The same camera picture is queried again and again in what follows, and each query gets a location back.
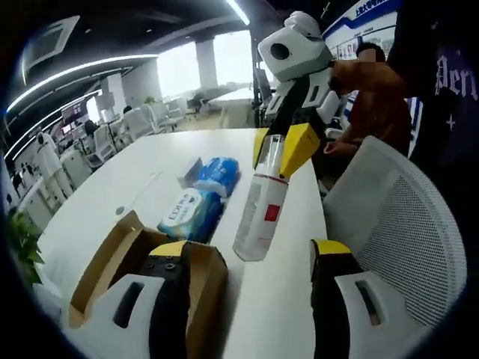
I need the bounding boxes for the wall display screen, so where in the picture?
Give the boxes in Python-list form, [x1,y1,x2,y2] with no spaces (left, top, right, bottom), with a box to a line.
[61,105,88,126]

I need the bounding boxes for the curved ceiling light strip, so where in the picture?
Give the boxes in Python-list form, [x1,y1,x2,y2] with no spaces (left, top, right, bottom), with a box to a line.
[224,0,251,25]
[5,54,160,113]

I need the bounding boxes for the person's dark printed shirt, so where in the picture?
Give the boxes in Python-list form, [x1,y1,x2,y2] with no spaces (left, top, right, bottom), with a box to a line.
[387,0,479,195]

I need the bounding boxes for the ceiling air conditioner vent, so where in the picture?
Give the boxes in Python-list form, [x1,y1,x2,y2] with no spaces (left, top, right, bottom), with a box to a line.
[22,15,82,72]

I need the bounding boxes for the white blue wet wipes pack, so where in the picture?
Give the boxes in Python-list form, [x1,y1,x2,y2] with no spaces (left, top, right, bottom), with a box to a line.
[156,188,225,242]

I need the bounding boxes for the brown cardboard shoe box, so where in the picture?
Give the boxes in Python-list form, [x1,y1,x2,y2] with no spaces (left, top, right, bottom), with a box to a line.
[68,209,229,359]

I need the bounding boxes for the rows of white office desks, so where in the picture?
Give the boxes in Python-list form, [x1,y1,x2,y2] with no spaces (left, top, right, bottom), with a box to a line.
[7,96,188,210]

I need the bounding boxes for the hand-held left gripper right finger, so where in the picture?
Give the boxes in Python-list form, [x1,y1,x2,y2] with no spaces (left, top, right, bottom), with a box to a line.
[308,239,417,359]

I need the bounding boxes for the person's right hand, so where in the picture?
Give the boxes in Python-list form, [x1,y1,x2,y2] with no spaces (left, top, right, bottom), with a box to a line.
[329,59,363,96]

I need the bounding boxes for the blue tissue pack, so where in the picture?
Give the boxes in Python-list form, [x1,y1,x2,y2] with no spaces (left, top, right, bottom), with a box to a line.
[198,156,241,198]

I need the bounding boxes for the white mesh office chair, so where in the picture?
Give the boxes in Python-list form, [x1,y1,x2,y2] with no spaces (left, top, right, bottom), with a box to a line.
[321,135,469,326]

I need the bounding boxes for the green potted plant white pot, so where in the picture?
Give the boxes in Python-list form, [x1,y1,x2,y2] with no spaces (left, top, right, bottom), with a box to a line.
[5,207,46,287]

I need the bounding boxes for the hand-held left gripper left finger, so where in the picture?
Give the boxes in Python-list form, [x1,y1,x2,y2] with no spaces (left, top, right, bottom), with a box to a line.
[73,240,192,359]

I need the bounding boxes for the blue white wall poster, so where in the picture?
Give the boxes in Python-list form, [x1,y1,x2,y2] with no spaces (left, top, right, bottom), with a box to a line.
[322,0,397,61]

